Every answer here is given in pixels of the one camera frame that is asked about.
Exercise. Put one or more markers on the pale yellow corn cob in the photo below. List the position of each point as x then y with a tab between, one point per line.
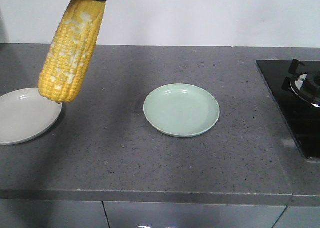
71	51

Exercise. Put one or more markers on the black glass gas hob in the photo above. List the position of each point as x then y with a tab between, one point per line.
302	118

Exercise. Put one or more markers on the grey middle cabinet door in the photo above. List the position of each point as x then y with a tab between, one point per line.
183	215

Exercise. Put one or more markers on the grey cabinet door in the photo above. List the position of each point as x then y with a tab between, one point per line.
183	215
52	214

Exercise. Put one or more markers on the black gas burner grate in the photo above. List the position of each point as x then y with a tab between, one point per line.
305	86

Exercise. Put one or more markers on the grey cabinet door far left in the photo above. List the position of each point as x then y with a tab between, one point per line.
52	214

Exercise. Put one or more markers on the grey upper drawer front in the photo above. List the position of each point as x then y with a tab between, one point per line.
299	217

